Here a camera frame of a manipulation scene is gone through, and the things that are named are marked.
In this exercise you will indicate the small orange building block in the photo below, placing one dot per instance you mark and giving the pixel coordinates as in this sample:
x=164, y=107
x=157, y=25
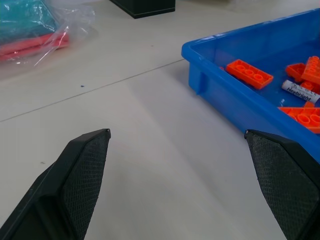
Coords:
x=309, y=104

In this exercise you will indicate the clear plastic bag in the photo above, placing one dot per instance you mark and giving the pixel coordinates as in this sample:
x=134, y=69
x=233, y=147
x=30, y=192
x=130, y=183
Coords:
x=75, y=22

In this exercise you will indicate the white Heybright battery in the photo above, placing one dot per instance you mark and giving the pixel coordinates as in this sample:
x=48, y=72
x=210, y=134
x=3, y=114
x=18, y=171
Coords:
x=297, y=91

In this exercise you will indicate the red foam sheet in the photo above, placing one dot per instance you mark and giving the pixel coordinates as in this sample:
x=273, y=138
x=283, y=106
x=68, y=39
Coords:
x=27, y=46

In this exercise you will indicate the blue plastic bin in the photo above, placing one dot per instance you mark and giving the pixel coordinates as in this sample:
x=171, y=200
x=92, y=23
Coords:
x=225, y=100

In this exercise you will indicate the teal foam sheet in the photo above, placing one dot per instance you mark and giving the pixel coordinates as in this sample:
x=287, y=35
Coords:
x=22, y=20

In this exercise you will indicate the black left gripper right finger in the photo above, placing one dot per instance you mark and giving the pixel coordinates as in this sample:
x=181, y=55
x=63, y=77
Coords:
x=287, y=180

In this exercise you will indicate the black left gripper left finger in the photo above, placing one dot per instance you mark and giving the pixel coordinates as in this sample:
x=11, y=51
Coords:
x=75, y=180

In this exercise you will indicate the black box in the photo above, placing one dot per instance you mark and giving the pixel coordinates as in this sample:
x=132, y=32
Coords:
x=147, y=7

